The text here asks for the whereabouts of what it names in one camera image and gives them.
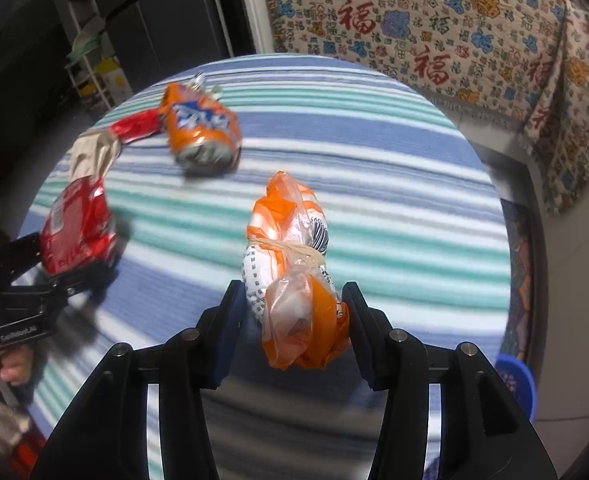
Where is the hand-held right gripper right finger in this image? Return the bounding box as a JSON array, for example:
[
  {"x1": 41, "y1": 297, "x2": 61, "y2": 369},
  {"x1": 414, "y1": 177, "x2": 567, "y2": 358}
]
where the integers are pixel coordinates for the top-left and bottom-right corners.
[{"x1": 341, "y1": 282, "x2": 558, "y2": 480}]

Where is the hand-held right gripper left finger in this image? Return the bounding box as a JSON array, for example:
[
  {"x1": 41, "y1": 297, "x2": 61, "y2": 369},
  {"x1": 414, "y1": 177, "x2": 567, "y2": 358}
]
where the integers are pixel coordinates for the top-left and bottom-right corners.
[{"x1": 29, "y1": 280, "x2": 246, "y2": 480}]

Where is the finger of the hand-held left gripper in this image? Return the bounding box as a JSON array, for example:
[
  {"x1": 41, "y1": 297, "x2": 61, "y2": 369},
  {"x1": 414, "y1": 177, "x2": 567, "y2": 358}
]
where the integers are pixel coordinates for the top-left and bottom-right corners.
[
  {"x1": 0, "y1": 234, "x2": 45, "y2": 286},
  {"x1": 48, "y1": 260, "x2": 121, "y2": 303}
]

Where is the red snack packet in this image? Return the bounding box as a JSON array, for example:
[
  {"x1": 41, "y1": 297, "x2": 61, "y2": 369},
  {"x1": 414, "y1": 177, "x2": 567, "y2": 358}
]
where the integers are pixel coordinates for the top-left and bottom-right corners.
[{"x1": 40, "y1": 176, "x2": 116, "y2": 276}]

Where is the orange plastic bag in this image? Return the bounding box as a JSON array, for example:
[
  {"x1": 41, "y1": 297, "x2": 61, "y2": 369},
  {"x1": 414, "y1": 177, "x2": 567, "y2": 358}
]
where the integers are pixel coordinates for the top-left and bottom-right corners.
[{"x1": 239, "y1": 171, "x2": 352, "y2": 372}]

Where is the blue plastic waste basket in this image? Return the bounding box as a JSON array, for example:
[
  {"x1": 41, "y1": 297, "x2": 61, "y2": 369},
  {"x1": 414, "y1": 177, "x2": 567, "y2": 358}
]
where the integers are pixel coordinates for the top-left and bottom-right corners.
[{"x1": 495, "y1": 354, "x2": 538, "y2": 424}]

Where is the person's left hand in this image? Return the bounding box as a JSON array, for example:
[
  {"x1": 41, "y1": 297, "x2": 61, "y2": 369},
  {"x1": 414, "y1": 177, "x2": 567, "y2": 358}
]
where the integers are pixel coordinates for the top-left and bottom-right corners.
[{"x1": 0, "y1": 347, "x2": 34, "y2": 387}]

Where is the crumpled beige paper bag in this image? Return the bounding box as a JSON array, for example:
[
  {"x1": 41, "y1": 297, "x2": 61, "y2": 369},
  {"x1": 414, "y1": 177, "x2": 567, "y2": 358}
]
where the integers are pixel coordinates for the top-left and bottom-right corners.
[{"x1": 68, "y1": 130, "x2": 123, "y2": 181}]

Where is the person's orange garment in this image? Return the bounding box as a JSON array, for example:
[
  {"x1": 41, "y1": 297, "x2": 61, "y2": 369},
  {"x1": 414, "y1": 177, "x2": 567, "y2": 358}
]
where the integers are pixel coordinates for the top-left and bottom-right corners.
[{"x1": 2, "y1": 430, "x2": 48, "y2": 480}]

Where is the red wrapper strip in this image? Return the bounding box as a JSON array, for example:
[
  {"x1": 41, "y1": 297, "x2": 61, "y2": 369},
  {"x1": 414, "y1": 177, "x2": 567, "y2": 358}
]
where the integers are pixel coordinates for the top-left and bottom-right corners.
[{"x1": 110, "y1": 110, "x2": 164, "y2": 145}]

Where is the striped round tablecloth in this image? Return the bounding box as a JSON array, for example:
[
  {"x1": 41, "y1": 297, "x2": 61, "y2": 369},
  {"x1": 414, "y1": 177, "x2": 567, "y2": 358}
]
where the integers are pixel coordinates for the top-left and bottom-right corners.
[{"x1": 17, "y1": 54, "x2": 513, "y2": 480}]

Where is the crushed orange soda can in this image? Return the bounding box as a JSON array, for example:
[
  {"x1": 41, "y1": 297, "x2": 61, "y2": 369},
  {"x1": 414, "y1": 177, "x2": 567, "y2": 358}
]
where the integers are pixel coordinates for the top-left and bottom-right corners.
[{"x1": 159, "y1": 72, "x2": 242, "y2": 177}]

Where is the yellow cardboard box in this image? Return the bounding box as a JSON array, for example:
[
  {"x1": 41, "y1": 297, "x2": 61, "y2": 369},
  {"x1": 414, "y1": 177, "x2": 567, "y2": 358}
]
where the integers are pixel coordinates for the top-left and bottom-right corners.
[{"x1": 79, "y1": 57, "x2": 131, "y2": 109}]

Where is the pale green plastic bag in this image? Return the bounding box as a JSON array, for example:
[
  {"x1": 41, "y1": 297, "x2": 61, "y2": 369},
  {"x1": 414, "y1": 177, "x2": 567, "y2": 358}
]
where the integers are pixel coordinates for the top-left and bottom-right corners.
[{"x1": 68, "y1": 15, "x2": 106, "y2": 57}]

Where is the dark grey refrigerator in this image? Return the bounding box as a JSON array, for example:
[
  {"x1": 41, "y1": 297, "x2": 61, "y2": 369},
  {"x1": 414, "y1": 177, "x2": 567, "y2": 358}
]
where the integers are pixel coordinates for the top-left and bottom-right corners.
[{"x1": 87, "y1": 0, "x2": 236, "y2": 107}]

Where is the printed floral cloth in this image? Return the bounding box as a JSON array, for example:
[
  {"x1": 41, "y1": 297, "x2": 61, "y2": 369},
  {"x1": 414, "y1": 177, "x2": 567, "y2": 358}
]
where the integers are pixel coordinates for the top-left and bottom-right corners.
[
  {"x1": 519, "y1": 0, "x2": 589, "y2": 217},
  {"x1": 257, "y1": 0, "x2": 568, "y2": 124}
]

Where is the white wire shelf rack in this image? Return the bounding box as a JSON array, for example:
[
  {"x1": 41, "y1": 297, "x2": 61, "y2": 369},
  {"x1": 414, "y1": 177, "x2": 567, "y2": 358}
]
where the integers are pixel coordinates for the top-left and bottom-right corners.
[{"x1": 57, "y1": 0, "x2": 125, "y2": 112}]

